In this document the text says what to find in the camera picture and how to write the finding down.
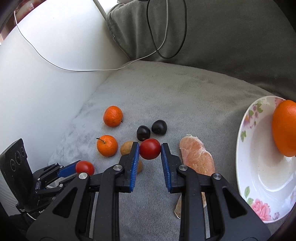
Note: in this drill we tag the dark plum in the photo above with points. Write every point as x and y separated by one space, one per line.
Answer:
143 133
159 127

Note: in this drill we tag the large orange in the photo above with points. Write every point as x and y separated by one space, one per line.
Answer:
283 128

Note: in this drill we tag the brown longan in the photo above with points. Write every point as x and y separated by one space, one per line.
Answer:
140 166
126 147

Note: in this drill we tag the mandarin without stem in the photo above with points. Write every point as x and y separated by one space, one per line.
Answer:
113 116

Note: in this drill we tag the small pomelo peel piece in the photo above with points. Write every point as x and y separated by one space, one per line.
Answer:
178 208

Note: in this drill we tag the mandarin with stem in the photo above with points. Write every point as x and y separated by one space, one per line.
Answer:
107 145

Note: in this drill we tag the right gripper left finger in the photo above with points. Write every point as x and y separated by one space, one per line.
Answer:
68 216

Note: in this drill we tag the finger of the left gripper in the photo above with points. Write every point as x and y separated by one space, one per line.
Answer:
68 170
50 183

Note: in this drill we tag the larger red cherry tomato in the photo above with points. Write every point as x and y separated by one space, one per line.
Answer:
150 149

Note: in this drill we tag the black left camera box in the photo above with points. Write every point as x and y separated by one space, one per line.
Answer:
17 173

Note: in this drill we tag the smaller red cherry tomato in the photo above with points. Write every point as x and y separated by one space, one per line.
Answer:
85 166

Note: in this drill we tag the light grey seat cushion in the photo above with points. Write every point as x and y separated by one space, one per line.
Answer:
191 101

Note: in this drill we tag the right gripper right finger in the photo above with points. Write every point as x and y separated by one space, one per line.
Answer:
211 209

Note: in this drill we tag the peeled pomelo segment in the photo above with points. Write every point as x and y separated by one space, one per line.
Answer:
195 156

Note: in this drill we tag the white floral plate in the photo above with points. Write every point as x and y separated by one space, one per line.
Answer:
265 177

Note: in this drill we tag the dark grey back cushion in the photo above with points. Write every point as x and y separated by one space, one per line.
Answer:
249 40

